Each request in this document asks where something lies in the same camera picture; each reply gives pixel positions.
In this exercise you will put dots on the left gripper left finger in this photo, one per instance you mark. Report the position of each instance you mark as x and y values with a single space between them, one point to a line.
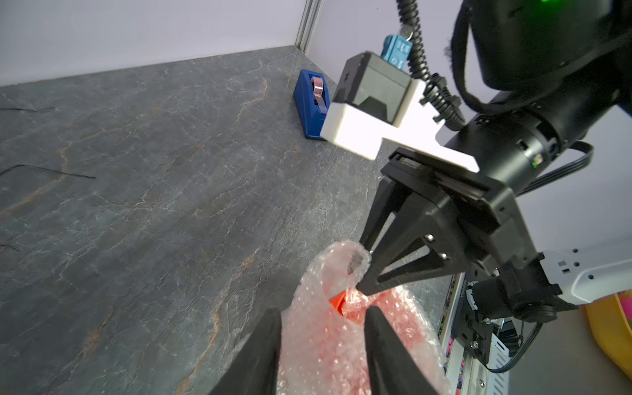
255 368

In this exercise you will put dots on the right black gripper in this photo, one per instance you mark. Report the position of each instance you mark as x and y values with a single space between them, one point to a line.
429 219

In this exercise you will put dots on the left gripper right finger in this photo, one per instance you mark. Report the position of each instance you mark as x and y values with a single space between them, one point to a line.
391 368

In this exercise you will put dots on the red plastic wine glass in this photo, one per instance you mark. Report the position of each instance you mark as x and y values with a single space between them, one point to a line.
323 347

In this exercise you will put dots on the clear bubble wrap sheet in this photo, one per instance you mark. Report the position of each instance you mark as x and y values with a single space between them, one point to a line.
338 269

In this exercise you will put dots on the pink tape roll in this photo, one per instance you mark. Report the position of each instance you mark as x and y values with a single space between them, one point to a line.
319 94

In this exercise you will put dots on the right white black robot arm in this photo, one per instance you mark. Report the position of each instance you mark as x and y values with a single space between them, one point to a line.
532 78

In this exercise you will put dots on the blue tape dispenser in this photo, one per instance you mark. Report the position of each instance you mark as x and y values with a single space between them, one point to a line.
312 120

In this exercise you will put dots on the thin dark twig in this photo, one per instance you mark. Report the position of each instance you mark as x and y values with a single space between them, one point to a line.
39 168

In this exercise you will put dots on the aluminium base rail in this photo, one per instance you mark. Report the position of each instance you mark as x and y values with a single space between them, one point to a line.
474 365

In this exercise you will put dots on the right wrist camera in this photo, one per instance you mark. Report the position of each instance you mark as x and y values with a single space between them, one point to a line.
377 100

